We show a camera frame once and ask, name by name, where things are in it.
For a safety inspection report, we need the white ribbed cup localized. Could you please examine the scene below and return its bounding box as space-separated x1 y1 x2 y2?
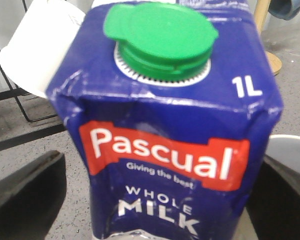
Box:
265 134 300 174

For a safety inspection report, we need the blue hanging mug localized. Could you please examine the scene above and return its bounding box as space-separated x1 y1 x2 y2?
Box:
268 0 300 21

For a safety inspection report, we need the left white hanging mug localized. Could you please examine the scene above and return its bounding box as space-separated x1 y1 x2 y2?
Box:
0 0 85 98

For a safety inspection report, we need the blue Pascal milk carton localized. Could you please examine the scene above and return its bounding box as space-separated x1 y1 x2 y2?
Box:
46 0 283 240

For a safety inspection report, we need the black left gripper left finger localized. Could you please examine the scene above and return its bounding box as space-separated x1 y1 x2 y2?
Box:
0 150 67 240

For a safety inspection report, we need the wooden mug tree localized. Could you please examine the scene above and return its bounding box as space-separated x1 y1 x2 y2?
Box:
253 0 283 77

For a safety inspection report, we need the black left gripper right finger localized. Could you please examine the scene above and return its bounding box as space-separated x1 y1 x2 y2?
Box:
246 155 300 240

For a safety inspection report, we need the black wire mug rack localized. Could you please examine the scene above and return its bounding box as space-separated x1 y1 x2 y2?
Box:
0 49 65 151

